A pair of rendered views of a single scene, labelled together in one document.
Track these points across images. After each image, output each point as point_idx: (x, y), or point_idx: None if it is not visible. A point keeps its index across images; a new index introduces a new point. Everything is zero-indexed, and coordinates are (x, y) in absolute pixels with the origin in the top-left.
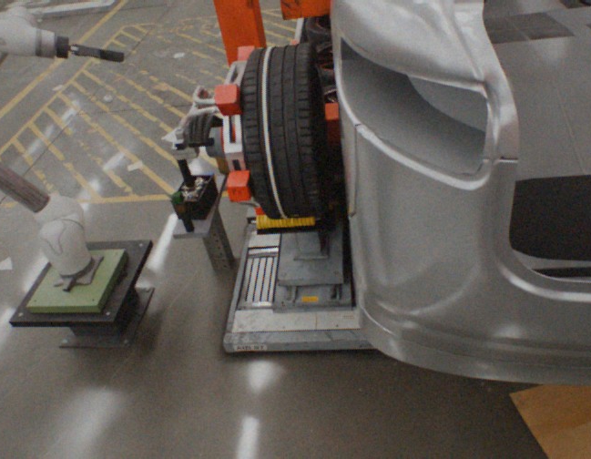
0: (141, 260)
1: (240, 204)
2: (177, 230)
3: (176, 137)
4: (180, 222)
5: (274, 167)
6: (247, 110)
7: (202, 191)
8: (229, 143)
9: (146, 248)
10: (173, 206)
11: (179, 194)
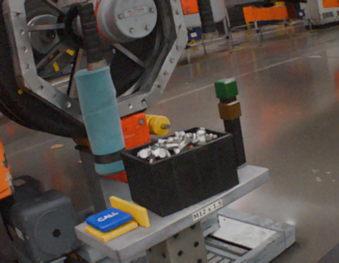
0: None
1: (185, 47)
2: (257, 170)
3: None
4: (240, 179)
5: None
6: None
7: (172, 134)
8: None
9: (322, 258)
10: (233, 149)
11: (221, 79)
